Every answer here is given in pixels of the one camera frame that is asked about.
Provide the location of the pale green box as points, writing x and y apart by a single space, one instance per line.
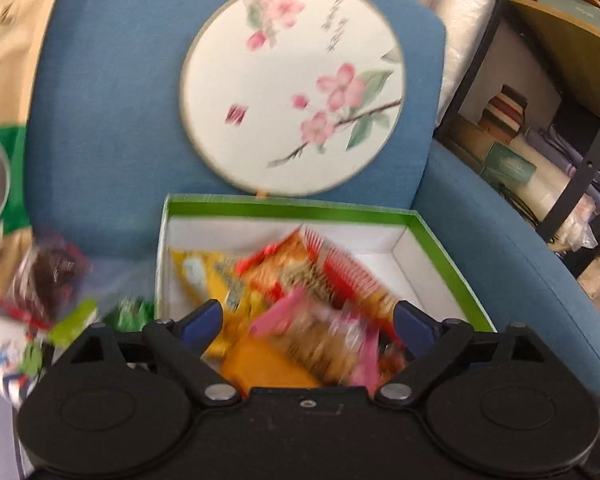
510 167

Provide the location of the round floral fan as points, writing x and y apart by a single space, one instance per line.
280 110

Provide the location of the beige green grain pouch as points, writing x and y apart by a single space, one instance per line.
10 60

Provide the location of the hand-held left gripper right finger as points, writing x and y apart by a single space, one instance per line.
415 322

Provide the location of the stack of books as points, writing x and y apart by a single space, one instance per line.
505 110

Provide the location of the red printed snack packet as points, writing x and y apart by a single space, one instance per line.
340 270

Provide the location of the orange snack packet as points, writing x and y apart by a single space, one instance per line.
265 367

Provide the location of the blue fabric sofa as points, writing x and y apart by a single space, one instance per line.
105 110

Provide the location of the green cardboard box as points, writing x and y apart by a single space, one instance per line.
420 270

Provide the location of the pink edged clear packet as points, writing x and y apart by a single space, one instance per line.
315 340

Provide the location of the black metal shelf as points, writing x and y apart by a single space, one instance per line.
580 180

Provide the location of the white printed snack packet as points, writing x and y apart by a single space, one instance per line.
2 355

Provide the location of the white bubble wrap roll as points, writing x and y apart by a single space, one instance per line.
465 20

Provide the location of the large yellow snack packet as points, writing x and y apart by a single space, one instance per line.
205 272

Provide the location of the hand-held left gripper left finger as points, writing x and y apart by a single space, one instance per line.
200 322

